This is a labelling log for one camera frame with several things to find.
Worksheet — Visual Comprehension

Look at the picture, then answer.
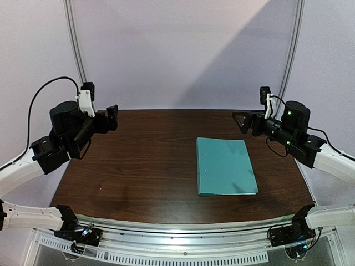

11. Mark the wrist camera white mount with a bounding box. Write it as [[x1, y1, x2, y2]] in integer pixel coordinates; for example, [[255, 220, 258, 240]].
[[260, 86, 274, 120], [76, 82, 95, 118]]

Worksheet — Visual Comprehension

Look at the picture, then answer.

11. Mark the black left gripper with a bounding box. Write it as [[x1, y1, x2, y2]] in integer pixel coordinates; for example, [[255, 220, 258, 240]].
[[69, 105, 118, 155]]

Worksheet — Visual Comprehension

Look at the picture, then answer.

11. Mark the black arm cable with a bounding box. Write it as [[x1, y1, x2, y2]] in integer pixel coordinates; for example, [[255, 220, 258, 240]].
[[266, 95, 342, 158], [0, 76, 81, 172]]

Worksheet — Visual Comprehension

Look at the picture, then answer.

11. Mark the aluminium wall post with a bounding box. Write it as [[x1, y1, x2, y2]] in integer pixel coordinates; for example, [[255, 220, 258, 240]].
[[63, 0, 89, 86], [277, 0, 306, 100]]

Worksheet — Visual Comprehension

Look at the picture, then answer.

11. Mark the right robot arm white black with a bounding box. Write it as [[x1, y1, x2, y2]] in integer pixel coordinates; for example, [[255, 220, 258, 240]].
[[232, 100, 354, 243]]

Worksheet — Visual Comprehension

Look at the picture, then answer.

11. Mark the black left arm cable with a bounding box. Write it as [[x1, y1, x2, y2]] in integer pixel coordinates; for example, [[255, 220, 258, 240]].
[[0, 76, 81, 172]]

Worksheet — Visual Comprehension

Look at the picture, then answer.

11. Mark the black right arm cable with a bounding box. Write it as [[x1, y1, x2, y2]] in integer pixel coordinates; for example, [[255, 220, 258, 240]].
[[266, 95, 342, 158]]

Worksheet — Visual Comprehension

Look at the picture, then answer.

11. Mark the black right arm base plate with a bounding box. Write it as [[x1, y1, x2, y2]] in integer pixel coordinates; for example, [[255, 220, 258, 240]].
[[266, 222, 323, 250]]

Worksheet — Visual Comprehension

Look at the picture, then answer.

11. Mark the aluminium front rail frame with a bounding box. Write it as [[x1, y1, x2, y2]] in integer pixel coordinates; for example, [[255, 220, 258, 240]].
[[23, 213, 346, 266]]

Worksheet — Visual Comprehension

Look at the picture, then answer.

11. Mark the left aluminium wall post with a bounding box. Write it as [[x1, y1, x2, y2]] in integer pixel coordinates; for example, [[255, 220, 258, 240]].
[[63, 0, 89, 86]]

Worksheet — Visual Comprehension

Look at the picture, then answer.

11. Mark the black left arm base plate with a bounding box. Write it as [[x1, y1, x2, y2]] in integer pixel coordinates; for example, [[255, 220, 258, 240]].
[[54, 220, 103, 247]]

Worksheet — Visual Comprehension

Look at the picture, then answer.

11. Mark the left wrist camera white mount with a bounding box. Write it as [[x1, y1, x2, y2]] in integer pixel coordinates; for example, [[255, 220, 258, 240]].
[[76, 82, 95, 118]]

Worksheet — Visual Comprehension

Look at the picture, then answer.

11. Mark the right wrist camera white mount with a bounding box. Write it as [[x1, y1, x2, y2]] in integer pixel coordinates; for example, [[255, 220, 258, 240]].
[[260, 86, 274, 120]]

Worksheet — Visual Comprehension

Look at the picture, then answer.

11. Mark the right aluminium wall post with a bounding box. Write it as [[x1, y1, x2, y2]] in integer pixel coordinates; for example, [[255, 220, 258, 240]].
[[277, 0, 306, 100]]

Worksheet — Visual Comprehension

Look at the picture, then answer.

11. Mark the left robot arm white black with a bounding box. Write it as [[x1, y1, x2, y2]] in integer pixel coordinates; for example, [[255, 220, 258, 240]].
[[1, 101, 118, 241]]

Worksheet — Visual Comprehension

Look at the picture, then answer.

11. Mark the teal file folder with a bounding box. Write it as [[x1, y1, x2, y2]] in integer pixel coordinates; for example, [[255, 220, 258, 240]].
[[196, 137, 258, 196]]

